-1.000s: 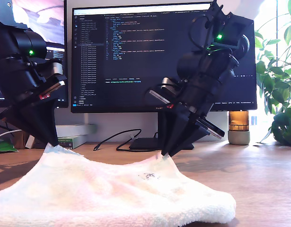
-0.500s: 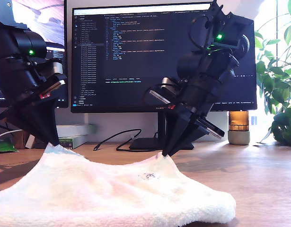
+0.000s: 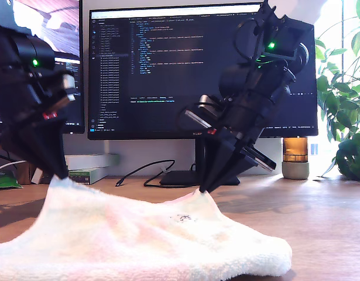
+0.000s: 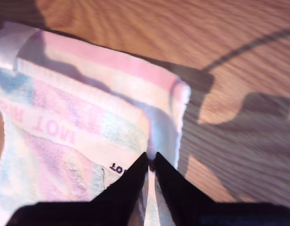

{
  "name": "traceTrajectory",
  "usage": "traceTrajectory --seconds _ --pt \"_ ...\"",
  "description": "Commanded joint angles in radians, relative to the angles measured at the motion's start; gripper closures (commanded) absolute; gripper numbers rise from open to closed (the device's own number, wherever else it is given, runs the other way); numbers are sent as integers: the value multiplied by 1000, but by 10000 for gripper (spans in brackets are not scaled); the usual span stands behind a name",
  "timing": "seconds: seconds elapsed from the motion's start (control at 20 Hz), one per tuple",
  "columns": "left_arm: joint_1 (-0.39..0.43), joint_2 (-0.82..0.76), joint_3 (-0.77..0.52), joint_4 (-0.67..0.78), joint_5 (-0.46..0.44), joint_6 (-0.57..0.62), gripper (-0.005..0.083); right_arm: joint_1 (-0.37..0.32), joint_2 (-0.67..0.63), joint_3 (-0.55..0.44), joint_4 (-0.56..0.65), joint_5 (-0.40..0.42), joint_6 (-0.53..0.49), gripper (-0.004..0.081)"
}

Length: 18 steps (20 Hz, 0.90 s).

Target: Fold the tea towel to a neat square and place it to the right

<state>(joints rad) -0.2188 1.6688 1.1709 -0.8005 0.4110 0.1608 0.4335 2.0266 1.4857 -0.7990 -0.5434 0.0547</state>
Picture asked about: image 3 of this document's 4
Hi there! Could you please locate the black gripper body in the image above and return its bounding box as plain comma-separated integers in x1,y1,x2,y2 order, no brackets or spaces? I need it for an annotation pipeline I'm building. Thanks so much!
184,93,277,173

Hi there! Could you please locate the pastel checked tea towel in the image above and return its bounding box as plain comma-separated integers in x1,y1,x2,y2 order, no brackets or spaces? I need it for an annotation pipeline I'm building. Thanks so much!
0,175,293,281

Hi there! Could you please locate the white box with teal edge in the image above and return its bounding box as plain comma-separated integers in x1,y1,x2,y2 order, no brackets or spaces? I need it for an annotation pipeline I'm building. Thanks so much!
31,168,43,185

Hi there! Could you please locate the brown cardboard box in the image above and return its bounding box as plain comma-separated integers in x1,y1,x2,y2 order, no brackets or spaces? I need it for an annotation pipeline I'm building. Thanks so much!
16,162,37,186

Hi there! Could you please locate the black monitor stand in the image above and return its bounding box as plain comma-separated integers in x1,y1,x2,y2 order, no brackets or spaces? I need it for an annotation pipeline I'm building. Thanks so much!
159,139,241,187

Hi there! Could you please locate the green and white box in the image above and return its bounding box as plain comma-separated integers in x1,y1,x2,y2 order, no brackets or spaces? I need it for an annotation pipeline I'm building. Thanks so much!
67,167,109,186

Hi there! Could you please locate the green pouch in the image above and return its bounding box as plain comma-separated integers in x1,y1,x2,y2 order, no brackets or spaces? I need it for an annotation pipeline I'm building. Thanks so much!
0,171,23,190

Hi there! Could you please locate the long white box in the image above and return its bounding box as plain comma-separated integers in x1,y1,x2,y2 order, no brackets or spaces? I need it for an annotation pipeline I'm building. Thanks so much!
64,153,121,171

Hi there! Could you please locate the amber bottle in green cup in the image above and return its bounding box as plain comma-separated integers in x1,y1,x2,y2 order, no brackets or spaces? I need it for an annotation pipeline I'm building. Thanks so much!
281,136,310,180

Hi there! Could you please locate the black Huawei monitor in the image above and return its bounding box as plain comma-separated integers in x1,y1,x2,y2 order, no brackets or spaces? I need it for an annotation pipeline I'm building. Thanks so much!
87,2,318,141

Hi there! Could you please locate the green leafy houseplant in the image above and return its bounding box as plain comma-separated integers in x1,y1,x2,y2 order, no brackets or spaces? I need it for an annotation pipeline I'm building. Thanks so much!
314,0,360,183

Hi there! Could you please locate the black monitor with purple terminal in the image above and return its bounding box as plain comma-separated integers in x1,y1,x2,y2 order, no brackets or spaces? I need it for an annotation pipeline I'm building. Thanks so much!
0,0,85,135

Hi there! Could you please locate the white cable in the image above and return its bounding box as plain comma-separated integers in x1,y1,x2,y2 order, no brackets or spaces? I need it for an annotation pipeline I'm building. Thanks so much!
0,159,27,174

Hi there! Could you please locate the black USB cable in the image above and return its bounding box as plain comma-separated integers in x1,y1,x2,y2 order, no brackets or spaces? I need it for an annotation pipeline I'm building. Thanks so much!
115,159,204,189

